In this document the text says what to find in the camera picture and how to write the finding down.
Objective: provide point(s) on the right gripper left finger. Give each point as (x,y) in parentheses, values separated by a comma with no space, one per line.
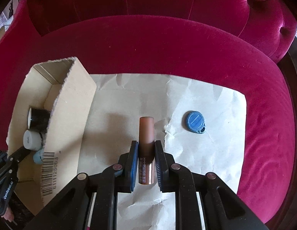
(90,202)

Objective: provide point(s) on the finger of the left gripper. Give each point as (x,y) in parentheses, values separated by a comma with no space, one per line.
(19,155)

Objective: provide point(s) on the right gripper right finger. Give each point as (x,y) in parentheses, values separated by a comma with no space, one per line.
(202,201)

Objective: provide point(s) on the light blue cosmetic bottle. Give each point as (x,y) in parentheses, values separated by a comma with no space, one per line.
(38,157)

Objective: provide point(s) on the white round cream jar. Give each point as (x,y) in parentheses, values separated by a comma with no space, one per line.
(33,140)

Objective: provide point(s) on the black round jar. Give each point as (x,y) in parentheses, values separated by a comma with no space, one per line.
(38,119)

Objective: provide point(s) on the cardboard box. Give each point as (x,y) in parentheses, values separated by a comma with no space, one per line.
(65,89)

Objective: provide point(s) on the blue round key fob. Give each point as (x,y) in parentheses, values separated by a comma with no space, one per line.
(195,122)

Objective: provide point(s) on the rose gold lipstick tube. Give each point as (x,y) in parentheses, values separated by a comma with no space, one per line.
(146,165)

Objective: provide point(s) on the person left hand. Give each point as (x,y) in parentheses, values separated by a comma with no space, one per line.
(8,216)

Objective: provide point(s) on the brown kraft paper sheet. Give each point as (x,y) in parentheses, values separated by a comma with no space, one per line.
(121,99)

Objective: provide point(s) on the red velvet tufted sofa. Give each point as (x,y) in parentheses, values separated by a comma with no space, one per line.
(233,43)

